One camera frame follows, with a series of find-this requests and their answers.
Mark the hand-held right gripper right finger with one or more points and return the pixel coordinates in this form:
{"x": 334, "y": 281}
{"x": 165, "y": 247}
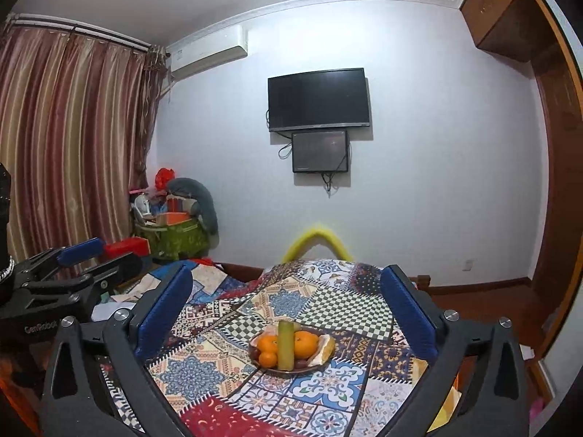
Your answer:
{"x": 407, "y": 314}

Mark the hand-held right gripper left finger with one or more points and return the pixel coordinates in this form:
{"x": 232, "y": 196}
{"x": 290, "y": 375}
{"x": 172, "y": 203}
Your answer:
{"x": 164, "y": 314}

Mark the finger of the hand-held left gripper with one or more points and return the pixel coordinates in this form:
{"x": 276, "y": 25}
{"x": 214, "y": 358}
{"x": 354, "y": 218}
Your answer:
{"x": 114, "y": 266}
{"x": 82, "y": 252}

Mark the pomelo piece with rind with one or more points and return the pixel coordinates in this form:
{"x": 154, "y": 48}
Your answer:
{"x": 325, "y": 350}

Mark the large orange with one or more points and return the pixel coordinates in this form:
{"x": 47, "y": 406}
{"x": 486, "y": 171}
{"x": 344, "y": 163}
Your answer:
{"x": 305, "y": 343}

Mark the medium orange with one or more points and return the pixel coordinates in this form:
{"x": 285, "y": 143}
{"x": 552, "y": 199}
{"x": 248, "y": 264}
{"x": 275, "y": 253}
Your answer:
{"x": 267, "y": 343}

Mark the small mandarin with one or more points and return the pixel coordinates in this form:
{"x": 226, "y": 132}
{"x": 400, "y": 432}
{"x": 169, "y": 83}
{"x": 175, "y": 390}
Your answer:
{"x": 268, "y": 359}

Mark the red date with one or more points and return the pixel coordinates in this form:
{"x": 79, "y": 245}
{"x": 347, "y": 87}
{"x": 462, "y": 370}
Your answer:
{"x": 300, "y": 364}
{"x": 254, "y": 353}

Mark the long sugarcane piece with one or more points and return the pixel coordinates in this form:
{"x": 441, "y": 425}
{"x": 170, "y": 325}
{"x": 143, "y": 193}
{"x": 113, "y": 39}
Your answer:
{"x": 286, "y": 346}

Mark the brown round plate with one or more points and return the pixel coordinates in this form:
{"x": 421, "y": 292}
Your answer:
{"x": 278, "y": 370}

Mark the red flat box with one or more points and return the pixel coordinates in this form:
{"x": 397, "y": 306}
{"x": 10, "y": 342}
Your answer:
{"x": 127, "y": 248}

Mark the patchwork printed blanket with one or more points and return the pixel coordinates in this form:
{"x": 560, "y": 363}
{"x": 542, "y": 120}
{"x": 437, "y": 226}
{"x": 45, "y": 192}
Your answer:
{"x": 205, "y": 364}

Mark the orange gift box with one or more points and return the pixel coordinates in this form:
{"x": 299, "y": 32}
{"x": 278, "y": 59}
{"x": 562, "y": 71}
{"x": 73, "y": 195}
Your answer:
{"x": 173, "y": 218}

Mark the orange fleece blanket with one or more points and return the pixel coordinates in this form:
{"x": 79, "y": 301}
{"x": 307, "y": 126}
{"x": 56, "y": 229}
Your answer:
{"x": 448, "y": 400}

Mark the red decoration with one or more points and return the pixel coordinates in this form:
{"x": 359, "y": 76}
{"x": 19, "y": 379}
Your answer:
{"x": 164, "y": 177}

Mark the striped red curtain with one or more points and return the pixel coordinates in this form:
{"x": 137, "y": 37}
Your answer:
{"x": 68, "y": 145}

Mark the pink slipper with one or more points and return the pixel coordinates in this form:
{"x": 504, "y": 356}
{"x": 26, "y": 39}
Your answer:
{"x": 539, "y": 409}

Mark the white curtain rod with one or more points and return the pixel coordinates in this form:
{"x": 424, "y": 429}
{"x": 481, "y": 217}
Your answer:
{"x": 82, "y": 31}

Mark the white air conditioner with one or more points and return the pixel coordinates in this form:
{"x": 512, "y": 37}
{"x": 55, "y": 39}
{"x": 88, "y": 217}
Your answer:
{"x": 209, "y": 52}

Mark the brown wooden wardrobe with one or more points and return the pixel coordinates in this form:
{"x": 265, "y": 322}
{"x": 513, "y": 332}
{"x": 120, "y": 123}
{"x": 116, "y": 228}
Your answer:
{"x": 555, "y": 100}

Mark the wooden bed post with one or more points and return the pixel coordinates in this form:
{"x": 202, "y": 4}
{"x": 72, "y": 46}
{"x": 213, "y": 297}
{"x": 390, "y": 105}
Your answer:
{"x": 423, "y": 281}

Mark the white wall socket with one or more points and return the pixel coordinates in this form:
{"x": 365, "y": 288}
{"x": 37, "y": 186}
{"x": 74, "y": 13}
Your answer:
{"x": 468, "y": 265}

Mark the small black wall monitor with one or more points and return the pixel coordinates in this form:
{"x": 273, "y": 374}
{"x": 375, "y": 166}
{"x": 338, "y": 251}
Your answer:
{"x": 320, "y": 151}

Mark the black wall television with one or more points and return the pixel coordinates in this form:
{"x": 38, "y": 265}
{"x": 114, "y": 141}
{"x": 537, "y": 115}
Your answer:
{"x": 319, "y": 98}

